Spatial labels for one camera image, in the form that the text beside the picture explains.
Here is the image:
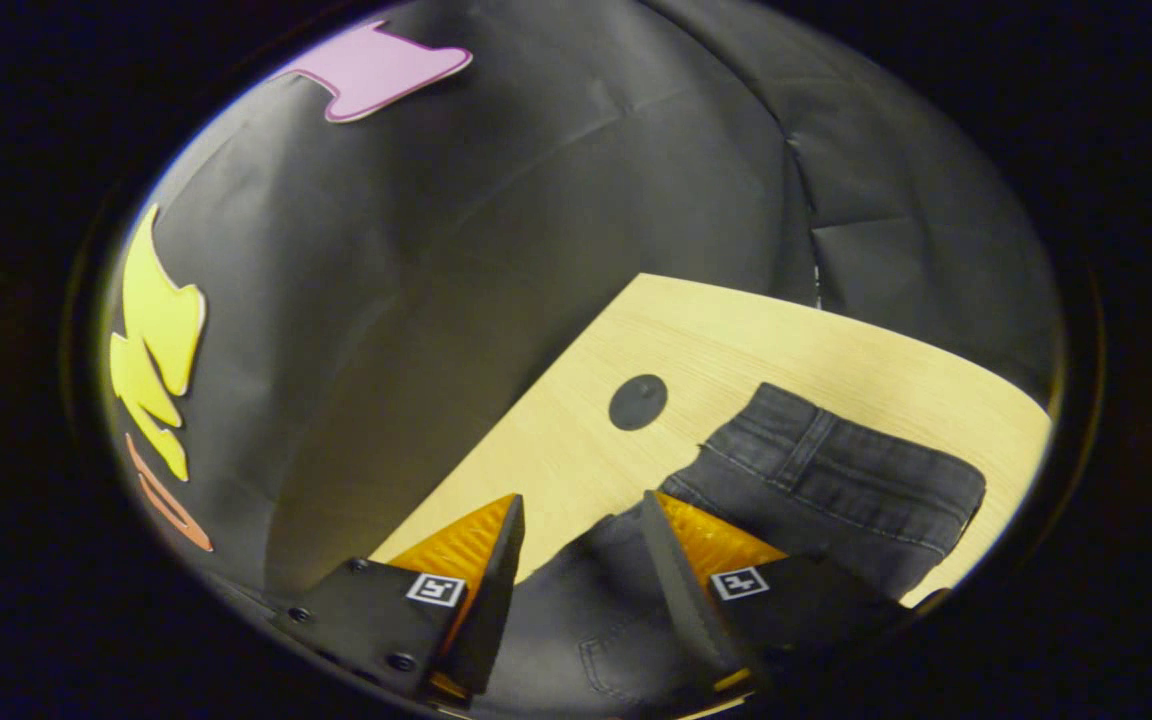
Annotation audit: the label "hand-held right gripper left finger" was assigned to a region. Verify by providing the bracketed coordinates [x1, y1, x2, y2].
[271, 492, 527, 701]

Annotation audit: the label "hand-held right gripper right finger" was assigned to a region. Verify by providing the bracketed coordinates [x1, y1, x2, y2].
[639, 489, 942, 696]

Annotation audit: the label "black jeans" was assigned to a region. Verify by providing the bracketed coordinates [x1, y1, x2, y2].
[471, 382, 988, 719]

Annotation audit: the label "black backdrop cloth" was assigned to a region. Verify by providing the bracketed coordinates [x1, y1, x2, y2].
[101, 0, 1067, 601]

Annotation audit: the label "black round table grommet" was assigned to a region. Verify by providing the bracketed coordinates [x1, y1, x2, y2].
[608, 374, 669, 432]

